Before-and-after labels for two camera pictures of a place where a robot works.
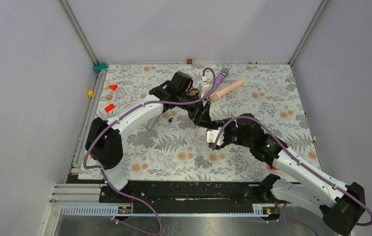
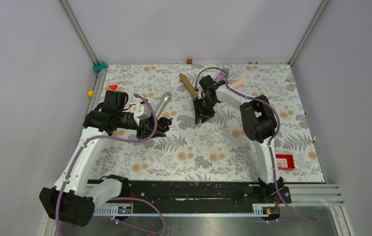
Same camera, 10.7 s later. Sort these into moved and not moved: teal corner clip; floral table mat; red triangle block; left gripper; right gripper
Moved: right gripper; left gripper
Not moved: red triangle block; teal corner clip; floral table mat
